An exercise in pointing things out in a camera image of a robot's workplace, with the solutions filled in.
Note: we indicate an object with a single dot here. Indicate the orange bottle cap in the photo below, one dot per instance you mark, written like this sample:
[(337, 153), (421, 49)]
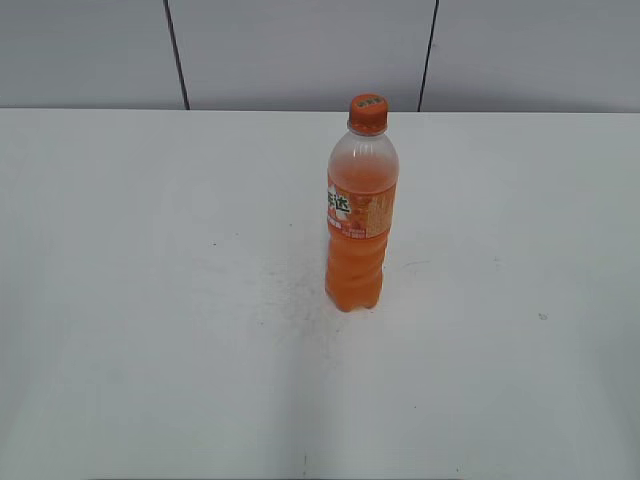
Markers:
[(368, 114)]

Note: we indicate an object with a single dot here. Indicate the orange soda plastic bottle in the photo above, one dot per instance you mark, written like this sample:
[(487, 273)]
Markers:
[(362, 176)]

